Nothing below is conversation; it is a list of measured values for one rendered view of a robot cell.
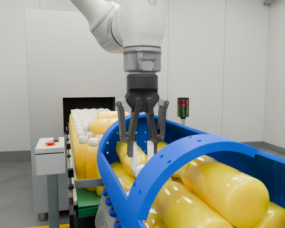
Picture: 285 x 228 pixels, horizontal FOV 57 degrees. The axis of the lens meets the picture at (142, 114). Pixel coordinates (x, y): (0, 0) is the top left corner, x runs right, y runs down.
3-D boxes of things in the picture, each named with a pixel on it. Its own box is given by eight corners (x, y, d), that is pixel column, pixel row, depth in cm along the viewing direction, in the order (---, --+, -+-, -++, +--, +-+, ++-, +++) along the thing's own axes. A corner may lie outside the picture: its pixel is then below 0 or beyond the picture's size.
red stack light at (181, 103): (180, 107, 134) (180, 99, 133) (174, 106, 140) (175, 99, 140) (191, 107, 136) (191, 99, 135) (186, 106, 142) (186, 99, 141)
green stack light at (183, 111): (179, 117, 134) (180, 107, 134) (174, 116, 140) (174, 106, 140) (191, 116, 136) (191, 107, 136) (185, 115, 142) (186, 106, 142)
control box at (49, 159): (35, 176, 94) (34, 148, 93) (40, 161, 113) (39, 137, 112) (65, 173, 97) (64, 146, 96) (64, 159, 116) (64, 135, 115)
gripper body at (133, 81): (128, 72, 58) (128, 114, 59) (164, 73, 61) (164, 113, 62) (121, 73, 65) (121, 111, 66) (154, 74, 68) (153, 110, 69)
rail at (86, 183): (77, 188, 95) (77, 180, 95) (77, 187, 96) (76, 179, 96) (178, 178, 107) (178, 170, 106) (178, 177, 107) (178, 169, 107)
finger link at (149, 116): (141, 98, 66) (146, 97, 66) (149, 140, 67) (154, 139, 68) (145, 98, 62) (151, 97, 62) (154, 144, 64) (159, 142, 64)
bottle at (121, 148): (141, 146, 85) (159, 167, 68) (127, 163, 85) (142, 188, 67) (125, 133, 83) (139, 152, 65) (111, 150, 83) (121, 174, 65)
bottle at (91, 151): (87, 192, 104) (86, 145, 102) (84, 185, 110) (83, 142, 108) (105, 189, 107) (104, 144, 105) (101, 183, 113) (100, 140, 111)
